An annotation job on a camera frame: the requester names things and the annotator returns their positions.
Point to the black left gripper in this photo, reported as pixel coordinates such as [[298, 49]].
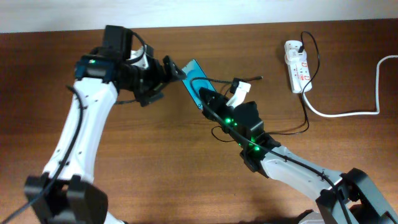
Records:
[[162, 79]]

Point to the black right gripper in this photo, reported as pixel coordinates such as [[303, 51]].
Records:
[[211, 109]]

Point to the blue Galaxy smartphone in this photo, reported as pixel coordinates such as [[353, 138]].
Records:
[[193, 70]]

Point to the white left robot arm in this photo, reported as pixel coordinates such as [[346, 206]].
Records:
[[65, 192]]

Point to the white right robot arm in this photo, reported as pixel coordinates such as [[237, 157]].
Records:
[[350, 197]]

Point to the white USB charger plug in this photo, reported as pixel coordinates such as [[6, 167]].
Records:
[[293, 55]]

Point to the white power strip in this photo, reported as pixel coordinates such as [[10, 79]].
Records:
[[298, 73]]

